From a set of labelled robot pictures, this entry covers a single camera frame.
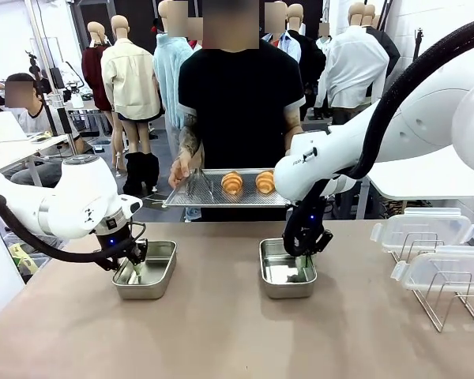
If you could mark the white desk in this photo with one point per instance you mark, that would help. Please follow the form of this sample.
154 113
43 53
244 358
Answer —
35 146

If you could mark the mannequin in white shirt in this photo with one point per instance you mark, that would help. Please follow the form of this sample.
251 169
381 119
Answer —
351 67

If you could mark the steel rectangular container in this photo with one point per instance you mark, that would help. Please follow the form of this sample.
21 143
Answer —
158 272
274 268

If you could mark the seated person in white shirt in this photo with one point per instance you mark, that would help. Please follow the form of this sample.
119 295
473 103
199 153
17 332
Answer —
39 114

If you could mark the black camera stand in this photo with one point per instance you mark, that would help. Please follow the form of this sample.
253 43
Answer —
63 118

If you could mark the white laptop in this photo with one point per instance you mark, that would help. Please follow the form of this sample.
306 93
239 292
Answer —
4 126

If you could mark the perforated metal baking tray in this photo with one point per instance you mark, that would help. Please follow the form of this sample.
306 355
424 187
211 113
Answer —
205 199

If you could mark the person's left forearm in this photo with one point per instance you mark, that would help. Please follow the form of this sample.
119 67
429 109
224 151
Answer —
293 122

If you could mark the clear plastic clip lid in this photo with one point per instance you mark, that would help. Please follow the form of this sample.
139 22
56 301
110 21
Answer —
418 225
450 268

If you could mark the person's tattooed right forearm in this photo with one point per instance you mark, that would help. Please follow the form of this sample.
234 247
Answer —
189 138

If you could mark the silver metal pole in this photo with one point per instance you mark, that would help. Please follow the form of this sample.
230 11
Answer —
47 79

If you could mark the metal tongs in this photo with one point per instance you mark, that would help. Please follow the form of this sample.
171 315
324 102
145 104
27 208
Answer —
199 183

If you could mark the white side table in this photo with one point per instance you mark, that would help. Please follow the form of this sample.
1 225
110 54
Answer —
438 185

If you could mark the mannequin in maroon dress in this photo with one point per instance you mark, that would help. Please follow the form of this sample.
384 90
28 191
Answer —
95 75

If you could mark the mannequin in cream jacket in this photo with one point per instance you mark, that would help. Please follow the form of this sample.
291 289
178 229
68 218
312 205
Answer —
130 79

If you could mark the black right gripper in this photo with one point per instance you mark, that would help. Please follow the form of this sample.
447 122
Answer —
304 233

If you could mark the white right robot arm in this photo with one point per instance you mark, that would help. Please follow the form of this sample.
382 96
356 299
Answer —
418 118

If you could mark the mannequin in red jacket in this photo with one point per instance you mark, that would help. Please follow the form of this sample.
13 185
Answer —
193 44

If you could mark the mannequin in black jacket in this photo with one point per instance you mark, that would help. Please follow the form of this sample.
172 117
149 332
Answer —
391 51

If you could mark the black tripod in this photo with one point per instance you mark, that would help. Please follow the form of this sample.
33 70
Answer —
418 43

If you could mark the person's right hand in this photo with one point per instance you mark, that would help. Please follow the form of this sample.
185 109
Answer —
179 167

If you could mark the clear plastic storage bin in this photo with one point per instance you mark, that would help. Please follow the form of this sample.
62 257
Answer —
35 262

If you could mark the mannequin in blue fleece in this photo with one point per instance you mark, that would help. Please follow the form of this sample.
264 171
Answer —
166 71

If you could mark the black fuzzy boot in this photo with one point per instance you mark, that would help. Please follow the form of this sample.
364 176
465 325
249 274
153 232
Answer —
134 173
152 169

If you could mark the person in black t-shirt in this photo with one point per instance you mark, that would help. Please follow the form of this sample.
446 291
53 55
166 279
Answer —
241 110

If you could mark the mannequin in black coat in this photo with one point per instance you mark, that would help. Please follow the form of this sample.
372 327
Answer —
312 63

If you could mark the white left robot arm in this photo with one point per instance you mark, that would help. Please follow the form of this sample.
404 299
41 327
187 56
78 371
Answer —
79 189

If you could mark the golden croissant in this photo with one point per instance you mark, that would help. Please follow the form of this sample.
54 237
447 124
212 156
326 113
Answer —
232 182
264 181

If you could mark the mannequin in blue shirt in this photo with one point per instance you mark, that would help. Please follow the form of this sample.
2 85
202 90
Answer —
290 45

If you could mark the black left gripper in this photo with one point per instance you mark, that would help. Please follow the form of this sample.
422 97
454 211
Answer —
118 241

